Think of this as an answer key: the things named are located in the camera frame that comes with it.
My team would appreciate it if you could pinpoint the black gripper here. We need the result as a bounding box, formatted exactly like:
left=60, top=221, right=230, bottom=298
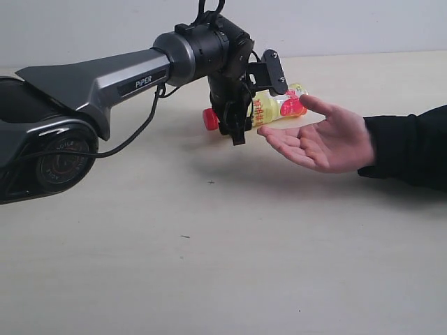
left=208, top=76, right=253, bottom=146

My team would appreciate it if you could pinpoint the yellow juice bottle red cap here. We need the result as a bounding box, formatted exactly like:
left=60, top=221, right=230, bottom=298
left=202, top=83, right=308, bottom=131

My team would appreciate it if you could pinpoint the black sleeved forearm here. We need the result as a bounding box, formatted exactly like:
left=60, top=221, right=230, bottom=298
left=358, top=105, right=446, bottom=192

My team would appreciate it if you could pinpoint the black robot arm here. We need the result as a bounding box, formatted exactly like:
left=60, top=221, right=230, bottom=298
left=1, top=11, right=254, bottom=204

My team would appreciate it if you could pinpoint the person's open bare hand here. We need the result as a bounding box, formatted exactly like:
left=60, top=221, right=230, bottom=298
left=257, top=95, right=375, bottom=174

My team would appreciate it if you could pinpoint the thin black camera cable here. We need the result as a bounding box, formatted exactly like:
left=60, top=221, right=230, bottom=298
left=94, top=50, right=263, bottom=160

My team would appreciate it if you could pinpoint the black flat ribbon cable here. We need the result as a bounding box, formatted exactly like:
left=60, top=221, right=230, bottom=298
left=193, top=0, right=230, bottom=25

